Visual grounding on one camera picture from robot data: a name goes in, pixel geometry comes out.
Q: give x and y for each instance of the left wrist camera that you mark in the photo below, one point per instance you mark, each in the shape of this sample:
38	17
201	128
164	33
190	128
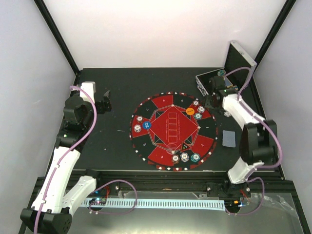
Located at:
90	88

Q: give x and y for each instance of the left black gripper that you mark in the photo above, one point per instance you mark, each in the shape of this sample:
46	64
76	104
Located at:
101	109

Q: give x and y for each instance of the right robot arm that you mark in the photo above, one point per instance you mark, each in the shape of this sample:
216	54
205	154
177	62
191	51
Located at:
259	147

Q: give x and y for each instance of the brown chip stack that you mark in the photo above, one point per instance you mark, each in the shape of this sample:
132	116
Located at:
139	119
195	103

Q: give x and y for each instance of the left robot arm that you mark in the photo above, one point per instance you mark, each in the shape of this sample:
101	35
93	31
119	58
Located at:
53	209

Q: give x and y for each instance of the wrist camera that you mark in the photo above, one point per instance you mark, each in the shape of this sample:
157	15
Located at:
90	88
216	83

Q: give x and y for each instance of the green chip stack in case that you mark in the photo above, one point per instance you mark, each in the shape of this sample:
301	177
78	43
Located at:
221	73

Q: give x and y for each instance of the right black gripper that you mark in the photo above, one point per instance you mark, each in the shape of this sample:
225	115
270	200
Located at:
207	105

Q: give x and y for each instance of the blue card deck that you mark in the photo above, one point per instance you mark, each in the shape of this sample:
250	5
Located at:
228	139

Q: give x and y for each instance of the black triangular marker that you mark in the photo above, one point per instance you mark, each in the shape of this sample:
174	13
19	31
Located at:
185	147

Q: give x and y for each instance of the pyramid card box in case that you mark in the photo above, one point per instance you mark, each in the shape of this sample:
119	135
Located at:
228	83

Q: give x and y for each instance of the clear round dealer button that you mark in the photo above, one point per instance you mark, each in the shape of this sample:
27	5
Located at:
171	148

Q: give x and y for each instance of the round red black poker mat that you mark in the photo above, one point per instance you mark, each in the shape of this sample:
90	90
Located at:
170	124

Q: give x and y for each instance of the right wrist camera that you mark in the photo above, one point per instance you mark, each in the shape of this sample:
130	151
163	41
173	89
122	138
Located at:
216	83

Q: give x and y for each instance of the white slotted cable duct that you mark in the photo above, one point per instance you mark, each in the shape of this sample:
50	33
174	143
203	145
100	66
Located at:
218	205

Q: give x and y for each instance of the blue small blind button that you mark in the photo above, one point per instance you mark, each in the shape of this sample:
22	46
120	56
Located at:
147	125

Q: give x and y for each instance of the grey white chip stack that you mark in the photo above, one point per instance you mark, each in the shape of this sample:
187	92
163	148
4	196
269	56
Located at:
227	114

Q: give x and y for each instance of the aluminium poker case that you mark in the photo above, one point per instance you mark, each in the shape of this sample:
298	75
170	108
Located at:
238	65

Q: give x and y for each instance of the orange big blind button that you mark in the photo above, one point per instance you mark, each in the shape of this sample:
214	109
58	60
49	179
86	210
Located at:
190	111

